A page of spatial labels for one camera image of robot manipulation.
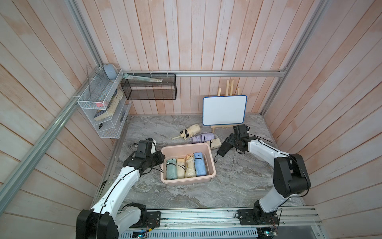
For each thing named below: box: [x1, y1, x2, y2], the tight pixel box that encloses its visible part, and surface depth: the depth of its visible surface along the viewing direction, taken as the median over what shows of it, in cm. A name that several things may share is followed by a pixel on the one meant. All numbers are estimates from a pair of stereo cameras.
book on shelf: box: [93, 88, 124, 122], surface depth 83 cm
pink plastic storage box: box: [160, 142, 217, 186], surface depth 87 cm
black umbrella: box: [214, 141, 234, 163], surface depth 100 cm
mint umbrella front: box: [166, 158, 178, 181], surface depth 87 cm
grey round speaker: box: [103, 63, 118, 80], surface depth 84 cm
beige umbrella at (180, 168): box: [176, 158, 186, 179], surface depth 90 cm
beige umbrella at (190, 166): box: [185, 153, 196, 178], surface depth 89 cm
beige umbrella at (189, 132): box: [171, 123, 201, 141], surface depth 107 cm
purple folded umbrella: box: [191, 132, 215, 144], surface depth 104 cm
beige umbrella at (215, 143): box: [206, 137, 222, 150], surface depth 102 cm
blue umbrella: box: [193, 151, 207, 177], surface depth 87 cm
